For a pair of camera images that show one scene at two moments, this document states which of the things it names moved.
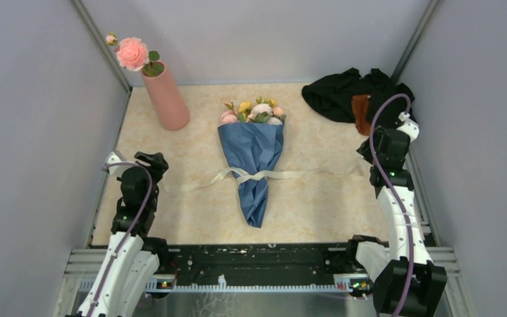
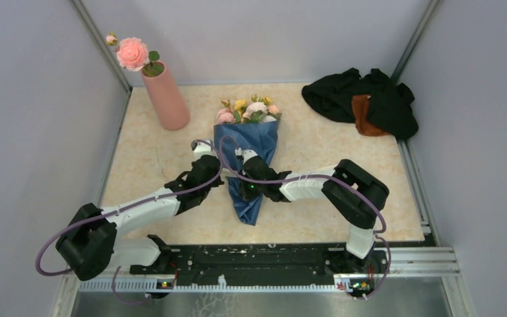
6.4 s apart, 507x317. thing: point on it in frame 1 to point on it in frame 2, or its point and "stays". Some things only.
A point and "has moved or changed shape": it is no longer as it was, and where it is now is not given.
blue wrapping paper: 251,147 has moved or changed shape
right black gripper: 365,150 to 246,193
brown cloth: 360,107 stays
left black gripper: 158,165 to 218,181
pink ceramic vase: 169,104 stays
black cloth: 331,94 stays
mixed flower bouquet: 263,111 stays
